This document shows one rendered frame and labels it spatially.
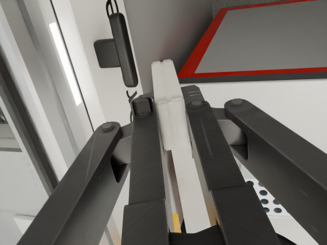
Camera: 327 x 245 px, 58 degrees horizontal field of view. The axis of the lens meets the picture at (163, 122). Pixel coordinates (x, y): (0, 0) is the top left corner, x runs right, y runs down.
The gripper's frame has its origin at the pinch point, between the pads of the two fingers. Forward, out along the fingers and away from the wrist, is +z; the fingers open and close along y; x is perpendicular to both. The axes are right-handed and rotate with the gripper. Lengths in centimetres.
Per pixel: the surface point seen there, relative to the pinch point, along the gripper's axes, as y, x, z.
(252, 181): 11.0, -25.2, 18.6
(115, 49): -4.2, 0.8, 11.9
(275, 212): 14.4, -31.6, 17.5
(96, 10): -5.5, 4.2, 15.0
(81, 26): -6.7, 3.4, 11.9
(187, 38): 7, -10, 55
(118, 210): -8.8, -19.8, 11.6
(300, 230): 19.7, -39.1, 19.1
